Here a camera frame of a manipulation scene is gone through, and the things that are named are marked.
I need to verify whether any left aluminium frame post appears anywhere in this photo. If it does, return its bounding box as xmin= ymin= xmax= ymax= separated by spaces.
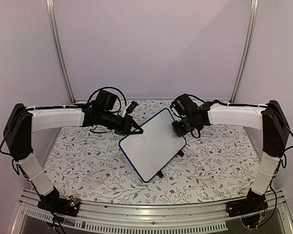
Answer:
xmin=45 ymin=0 xmax=76 ymax=103

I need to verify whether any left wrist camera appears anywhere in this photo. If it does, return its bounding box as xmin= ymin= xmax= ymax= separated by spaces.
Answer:
xmin=122 ymin=101 xmax=138 ymax=117

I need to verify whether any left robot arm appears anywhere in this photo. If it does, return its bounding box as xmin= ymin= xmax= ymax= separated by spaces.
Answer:
xmin=2 ymin=87 xmax=144 ymax=217

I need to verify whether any small blue-framed whiteboard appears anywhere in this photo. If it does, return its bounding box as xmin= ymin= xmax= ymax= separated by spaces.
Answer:
xmin=119 ymin=108 xmax=187 ymax=183

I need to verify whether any aluminium frame post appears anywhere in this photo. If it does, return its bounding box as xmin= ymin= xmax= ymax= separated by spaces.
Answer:
xmin=45 ymin=0 xmax=76 ymax=103
xmin=230 ymin=0 xmax=258 ymax=102

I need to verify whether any front aluminium rail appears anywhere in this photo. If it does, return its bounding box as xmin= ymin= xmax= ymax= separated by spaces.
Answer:
xmin=12 ymin=189 xmax=293 ymax=234

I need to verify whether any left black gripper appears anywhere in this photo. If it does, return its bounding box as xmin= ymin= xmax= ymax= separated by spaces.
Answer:
xmin=100 ymin=110 xmax=144 ymax=136

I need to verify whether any right aluminium frame post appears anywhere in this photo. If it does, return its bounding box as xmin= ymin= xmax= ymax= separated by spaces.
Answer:
xmin=230 ymin=0 xmax=258 ymax=102

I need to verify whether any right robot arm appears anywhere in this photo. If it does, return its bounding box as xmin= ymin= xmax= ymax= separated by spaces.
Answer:
xmin=170 ymin=94 xmax=293 ymax=219

